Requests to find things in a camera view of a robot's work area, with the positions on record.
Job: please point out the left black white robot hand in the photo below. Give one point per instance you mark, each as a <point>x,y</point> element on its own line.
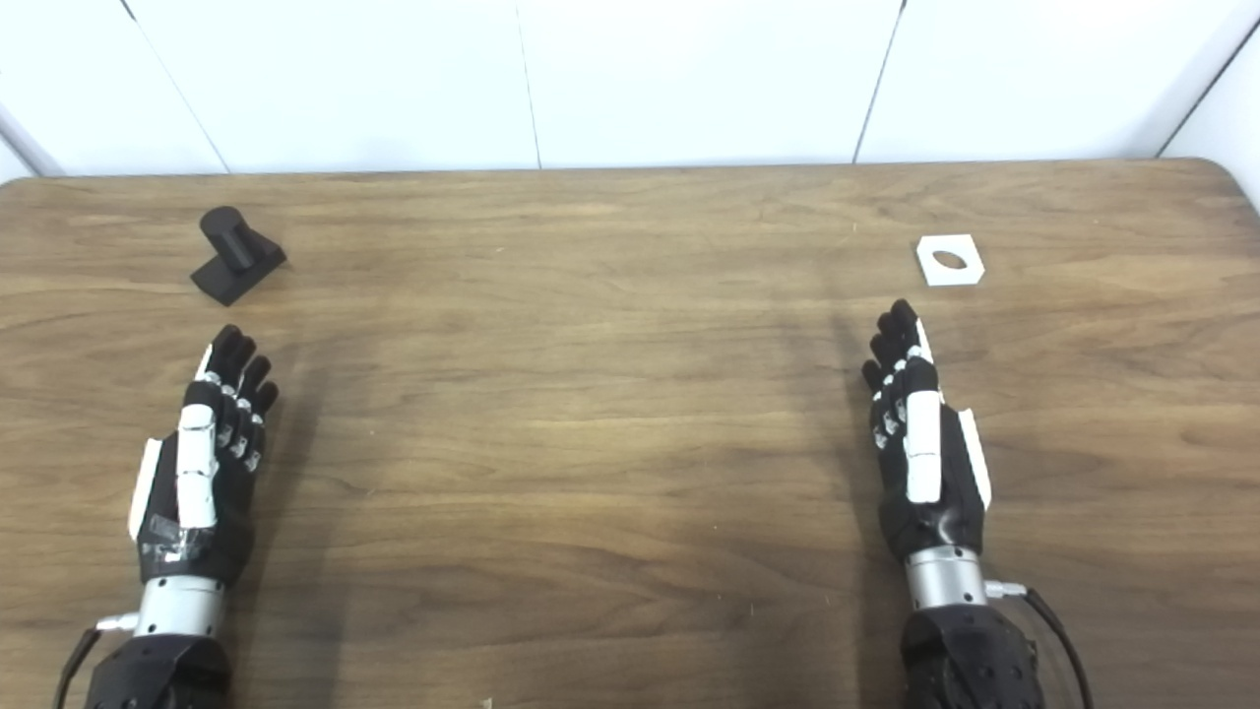
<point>197,463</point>

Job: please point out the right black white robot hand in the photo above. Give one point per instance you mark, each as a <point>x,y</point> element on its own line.
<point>923,453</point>

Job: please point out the white square piece with hole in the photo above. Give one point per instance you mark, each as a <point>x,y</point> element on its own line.
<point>965,271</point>

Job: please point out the black peg with square base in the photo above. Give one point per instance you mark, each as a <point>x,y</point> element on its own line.
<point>234,258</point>

